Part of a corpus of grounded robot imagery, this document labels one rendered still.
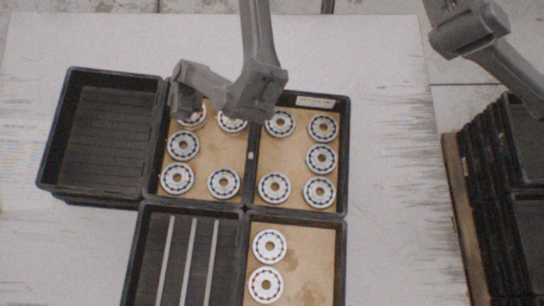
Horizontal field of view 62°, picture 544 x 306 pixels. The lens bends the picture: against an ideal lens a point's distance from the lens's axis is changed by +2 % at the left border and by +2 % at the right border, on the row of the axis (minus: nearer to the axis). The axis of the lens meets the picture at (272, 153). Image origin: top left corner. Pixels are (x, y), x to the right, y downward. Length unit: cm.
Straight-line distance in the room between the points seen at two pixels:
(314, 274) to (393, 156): 55
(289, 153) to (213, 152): 25
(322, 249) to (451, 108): 151
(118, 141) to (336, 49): 89
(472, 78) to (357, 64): 116
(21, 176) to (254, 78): 110
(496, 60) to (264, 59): 41
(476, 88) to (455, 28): 200
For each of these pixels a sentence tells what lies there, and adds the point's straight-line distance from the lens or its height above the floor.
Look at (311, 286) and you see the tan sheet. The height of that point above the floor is 83.
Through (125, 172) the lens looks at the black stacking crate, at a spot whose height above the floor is 83.
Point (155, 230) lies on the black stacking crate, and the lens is 141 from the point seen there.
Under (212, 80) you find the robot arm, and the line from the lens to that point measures 99.
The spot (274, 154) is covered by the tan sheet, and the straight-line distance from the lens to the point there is 144.
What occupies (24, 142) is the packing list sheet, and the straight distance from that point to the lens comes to 176.
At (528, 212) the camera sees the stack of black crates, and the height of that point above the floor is 38.
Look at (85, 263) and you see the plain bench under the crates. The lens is 158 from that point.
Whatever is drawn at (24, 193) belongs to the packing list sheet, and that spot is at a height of 70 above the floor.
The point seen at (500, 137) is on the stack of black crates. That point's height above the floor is 50.
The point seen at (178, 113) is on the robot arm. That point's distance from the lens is 122.
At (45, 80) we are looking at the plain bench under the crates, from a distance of 184.
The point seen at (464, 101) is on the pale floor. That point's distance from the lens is 274.
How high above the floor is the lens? 219
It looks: 70 degrees down
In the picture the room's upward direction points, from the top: 10 degrees clockwise
